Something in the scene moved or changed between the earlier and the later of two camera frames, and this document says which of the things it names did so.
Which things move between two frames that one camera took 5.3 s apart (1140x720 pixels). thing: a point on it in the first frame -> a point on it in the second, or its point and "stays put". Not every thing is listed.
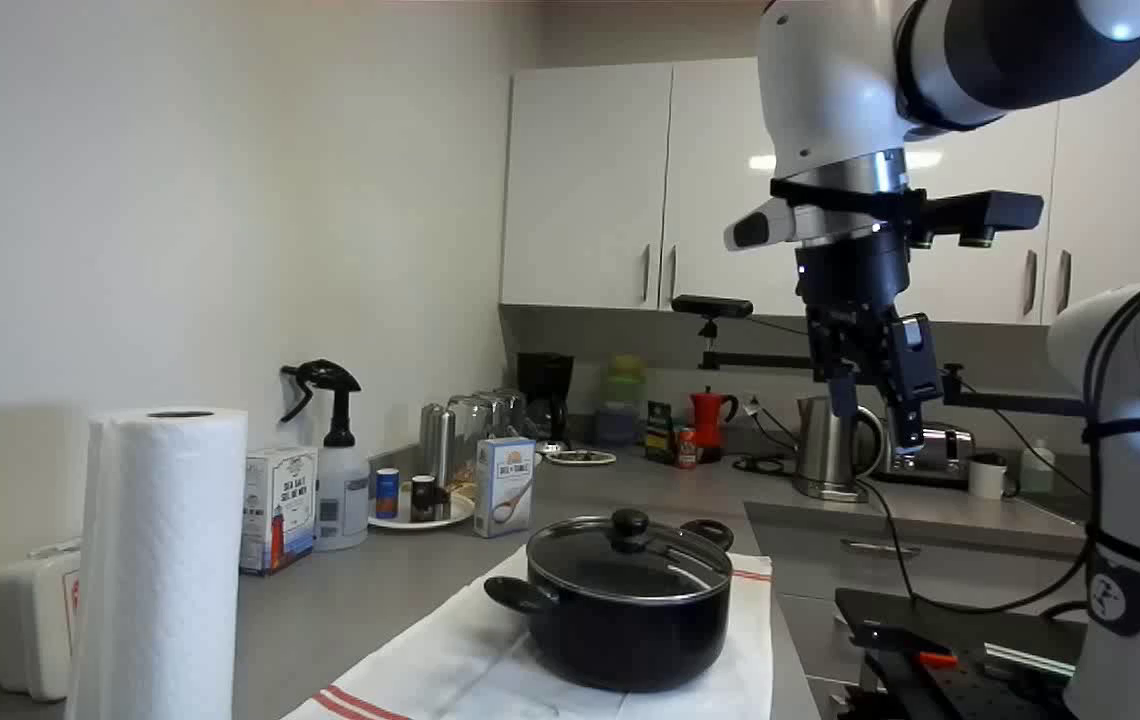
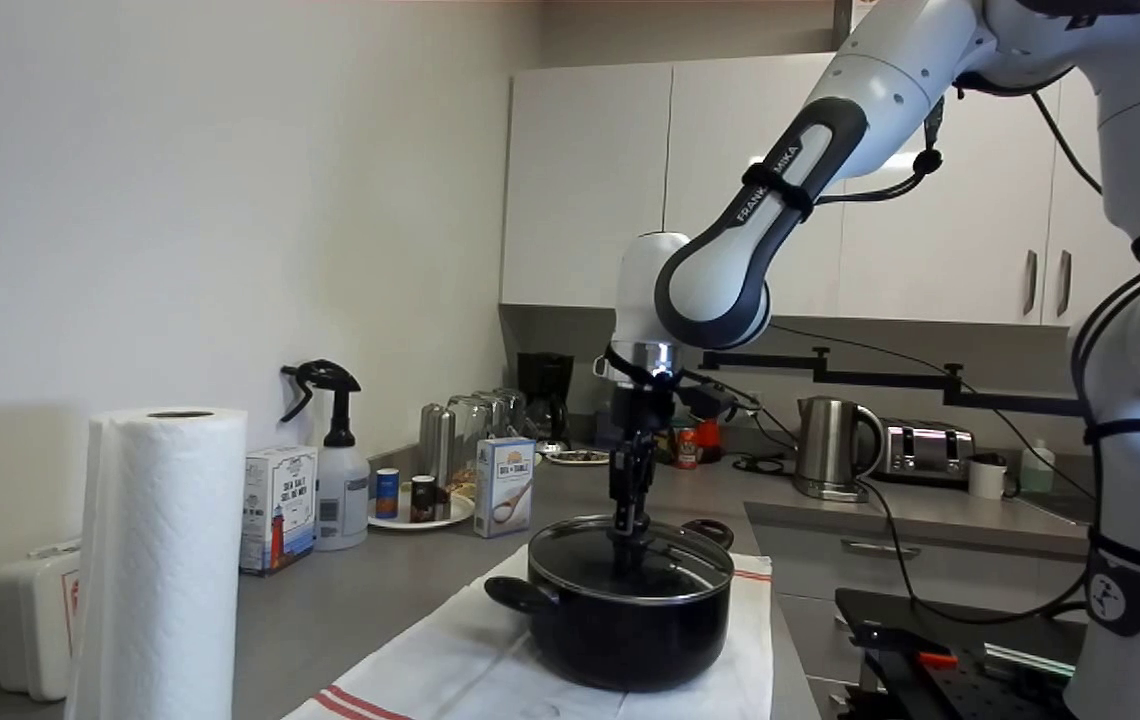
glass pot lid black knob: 623,559 stays put
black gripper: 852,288 -> 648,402
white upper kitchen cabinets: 623,180 stays put
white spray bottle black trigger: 341,478 stays put
